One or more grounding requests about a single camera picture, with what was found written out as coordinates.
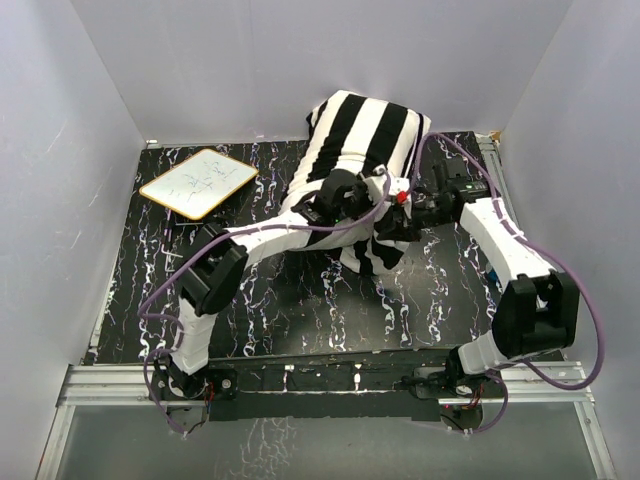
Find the black white striped pillowcase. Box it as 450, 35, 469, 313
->
280, 90, 431, 275

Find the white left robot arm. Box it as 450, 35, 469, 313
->
166, 165, 392, 399

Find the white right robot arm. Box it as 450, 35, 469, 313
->
375, 176, 580, 397

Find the yellow framed whiteboard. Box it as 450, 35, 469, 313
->
139, 149, 258, 220

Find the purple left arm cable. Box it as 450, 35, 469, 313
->
136, 170, 391, 435

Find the aluminium table frame rail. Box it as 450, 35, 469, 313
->
38, 358, 616, 479

